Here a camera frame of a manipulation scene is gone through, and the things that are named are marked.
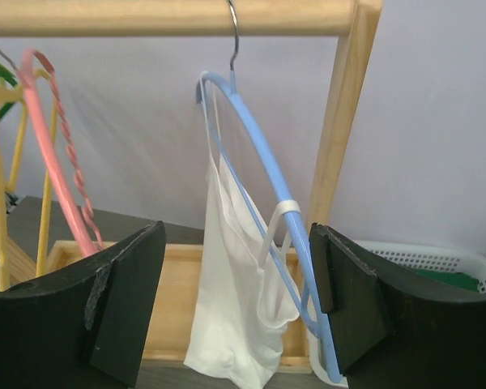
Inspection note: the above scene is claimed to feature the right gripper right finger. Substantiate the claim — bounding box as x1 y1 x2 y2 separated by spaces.
309 224 486 388

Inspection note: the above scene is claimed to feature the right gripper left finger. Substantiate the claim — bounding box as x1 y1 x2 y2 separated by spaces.
0 222 166 388

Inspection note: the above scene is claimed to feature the light blue hanger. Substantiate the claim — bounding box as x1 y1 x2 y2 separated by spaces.
196 0 345 384

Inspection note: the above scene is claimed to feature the white tank top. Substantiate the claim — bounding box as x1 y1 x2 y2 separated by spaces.
183 75 303 389

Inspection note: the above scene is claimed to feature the yellow wooden hanger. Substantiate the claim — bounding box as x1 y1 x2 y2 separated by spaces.
0 83 53 292

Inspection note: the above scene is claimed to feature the dark green hanger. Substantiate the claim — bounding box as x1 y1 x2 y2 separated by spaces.
0 71 18 121

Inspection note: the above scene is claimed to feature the pink hanger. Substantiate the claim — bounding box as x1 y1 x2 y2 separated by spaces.
17 49 103 257

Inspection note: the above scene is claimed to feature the white plastic basket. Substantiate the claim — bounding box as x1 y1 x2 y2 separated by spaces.
307 241 486 386

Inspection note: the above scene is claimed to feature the green folded cloth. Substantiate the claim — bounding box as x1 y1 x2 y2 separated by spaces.
416 269 479 293

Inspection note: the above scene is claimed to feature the wooden clothes rack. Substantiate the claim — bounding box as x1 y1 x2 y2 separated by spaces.
0 0 384 376

